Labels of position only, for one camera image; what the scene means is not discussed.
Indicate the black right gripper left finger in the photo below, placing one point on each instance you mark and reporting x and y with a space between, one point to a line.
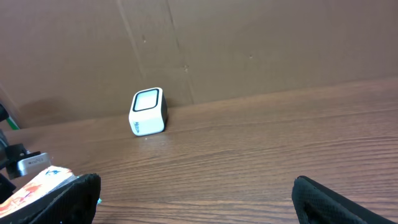
74 203

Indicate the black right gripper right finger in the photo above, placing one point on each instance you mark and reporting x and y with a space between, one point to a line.
316 204

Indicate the orange snack box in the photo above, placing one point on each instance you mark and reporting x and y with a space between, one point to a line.
46 181

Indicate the white barcode scanner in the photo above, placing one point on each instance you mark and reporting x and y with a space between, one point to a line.
149 112

